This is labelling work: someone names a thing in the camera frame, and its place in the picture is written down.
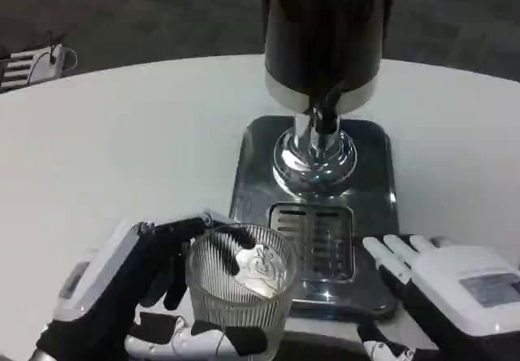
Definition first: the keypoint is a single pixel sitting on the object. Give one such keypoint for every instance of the black dispenser tap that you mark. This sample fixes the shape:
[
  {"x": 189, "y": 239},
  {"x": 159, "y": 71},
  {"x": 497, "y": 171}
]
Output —
[{"x": 323, "y": 117}]

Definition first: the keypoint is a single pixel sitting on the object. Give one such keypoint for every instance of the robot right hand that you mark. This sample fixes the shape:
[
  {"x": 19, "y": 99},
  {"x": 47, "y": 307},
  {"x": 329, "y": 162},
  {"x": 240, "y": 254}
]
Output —
[{"x": 459, "y": 296}]

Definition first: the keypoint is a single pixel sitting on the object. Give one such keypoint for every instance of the dark drink dispenser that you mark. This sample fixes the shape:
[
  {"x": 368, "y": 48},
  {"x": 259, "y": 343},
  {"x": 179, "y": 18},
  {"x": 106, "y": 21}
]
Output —
[{"x": 321, "y": 31}]

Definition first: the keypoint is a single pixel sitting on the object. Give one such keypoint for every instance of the clear ribbed glass cup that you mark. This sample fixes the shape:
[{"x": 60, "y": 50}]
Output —
[{"x": 239, "y": 296}]

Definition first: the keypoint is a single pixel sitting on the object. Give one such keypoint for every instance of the steel drip tray grid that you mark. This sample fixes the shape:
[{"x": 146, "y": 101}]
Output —
[{"x": 325, "y": 239}]

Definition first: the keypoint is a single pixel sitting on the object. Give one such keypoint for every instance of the steel drip tray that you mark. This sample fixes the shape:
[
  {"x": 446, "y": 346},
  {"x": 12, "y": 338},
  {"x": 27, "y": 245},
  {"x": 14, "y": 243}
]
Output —
[{"x": 252, "y": 182}]

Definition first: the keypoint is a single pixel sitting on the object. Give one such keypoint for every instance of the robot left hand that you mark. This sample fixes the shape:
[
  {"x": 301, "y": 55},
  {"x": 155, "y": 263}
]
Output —
[{"x": 109, "y": 284}]

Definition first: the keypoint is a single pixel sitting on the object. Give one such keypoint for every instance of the white slatted box device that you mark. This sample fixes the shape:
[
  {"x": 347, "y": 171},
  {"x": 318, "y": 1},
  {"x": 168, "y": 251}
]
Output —
[{"x": 24, "y": 68}]

